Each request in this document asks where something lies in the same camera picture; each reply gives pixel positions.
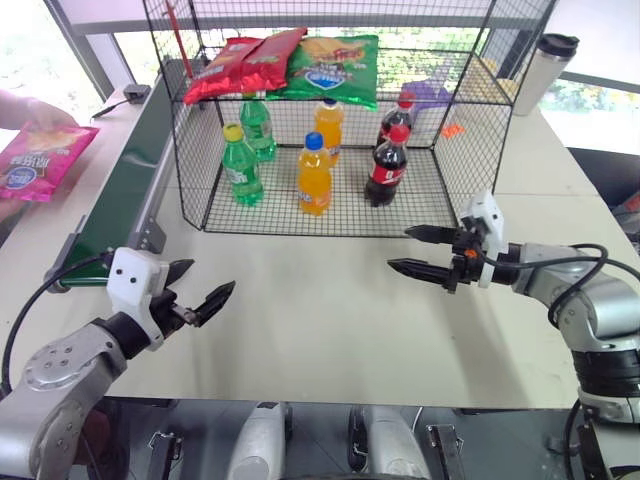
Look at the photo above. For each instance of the black seat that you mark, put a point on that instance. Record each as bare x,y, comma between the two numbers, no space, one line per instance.
607,175

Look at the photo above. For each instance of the green chips bag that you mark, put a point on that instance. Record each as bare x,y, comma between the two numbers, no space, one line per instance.
327,70

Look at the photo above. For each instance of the silver robot leg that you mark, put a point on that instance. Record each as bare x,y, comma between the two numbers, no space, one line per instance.
395,445
257,442

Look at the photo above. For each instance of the green conveyor belt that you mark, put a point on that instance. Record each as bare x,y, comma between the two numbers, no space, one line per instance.
127,175

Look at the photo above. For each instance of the orange soda bottle blue cap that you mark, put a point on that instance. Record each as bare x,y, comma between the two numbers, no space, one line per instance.
330,125
314,180

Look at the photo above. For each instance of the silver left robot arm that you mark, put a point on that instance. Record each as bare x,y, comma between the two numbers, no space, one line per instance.
55,370

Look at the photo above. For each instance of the green soda bottle yellow cap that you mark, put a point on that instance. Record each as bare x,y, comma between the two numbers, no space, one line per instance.
242,172

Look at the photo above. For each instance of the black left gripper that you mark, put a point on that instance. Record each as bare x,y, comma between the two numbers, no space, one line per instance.
172,312

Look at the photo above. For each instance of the red chips bag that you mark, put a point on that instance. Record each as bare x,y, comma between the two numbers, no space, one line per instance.
220,75
272,55

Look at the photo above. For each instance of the person's bare hand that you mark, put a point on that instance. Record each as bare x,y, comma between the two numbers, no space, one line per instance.
30,110

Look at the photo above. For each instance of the small orange object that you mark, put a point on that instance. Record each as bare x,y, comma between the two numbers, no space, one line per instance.
452,130

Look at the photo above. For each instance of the black power adapter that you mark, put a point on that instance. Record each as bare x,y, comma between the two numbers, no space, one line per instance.
136,93

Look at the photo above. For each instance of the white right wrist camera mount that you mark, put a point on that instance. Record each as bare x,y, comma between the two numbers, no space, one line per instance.
487,220

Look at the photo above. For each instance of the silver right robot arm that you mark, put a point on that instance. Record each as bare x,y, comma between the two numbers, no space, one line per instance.
595,305

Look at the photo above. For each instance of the red rod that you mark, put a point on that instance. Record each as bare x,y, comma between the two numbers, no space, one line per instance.
177,35

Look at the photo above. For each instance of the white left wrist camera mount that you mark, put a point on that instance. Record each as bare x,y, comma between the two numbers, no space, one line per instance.
131,280

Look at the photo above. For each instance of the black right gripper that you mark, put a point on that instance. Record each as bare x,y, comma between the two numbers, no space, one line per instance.
465,265

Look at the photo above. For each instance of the cola bottle red cap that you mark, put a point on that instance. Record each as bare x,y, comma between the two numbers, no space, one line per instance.
386,170
395,120

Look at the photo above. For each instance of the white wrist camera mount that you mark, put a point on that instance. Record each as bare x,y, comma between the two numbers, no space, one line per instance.
131,280
487,220

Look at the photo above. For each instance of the black metal bracket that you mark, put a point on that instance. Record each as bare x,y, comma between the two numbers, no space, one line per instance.
447,452
165,457

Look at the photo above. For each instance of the pink chips bag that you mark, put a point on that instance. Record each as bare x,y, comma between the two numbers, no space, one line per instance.
37,162

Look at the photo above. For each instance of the white tumbler black lid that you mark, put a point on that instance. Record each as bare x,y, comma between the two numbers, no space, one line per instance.
540,75

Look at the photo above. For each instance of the purple packet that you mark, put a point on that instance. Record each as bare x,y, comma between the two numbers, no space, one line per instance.
425,97

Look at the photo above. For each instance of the tan board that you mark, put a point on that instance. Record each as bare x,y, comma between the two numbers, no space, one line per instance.
492,80

